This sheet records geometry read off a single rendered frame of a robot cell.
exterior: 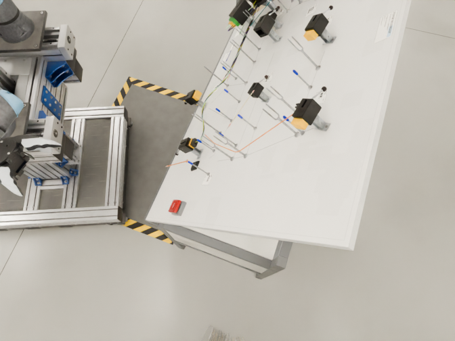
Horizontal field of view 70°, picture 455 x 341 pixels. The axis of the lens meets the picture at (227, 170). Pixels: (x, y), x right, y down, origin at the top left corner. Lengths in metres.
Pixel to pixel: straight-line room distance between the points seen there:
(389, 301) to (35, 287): 2.35
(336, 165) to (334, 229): 0.16
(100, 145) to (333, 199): 1.97
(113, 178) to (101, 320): 0.92
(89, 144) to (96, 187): 0.33
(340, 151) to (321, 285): 1.66
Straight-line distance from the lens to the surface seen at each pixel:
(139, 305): 2.39
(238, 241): 1.53
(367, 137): 0.81
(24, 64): 1.85
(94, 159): 2.46
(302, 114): 0.85
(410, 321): 2.60
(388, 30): 1.04
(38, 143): 0.94
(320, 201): 0.79
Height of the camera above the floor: 2.31
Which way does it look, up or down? 69 degrees down
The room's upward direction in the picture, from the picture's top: straight up
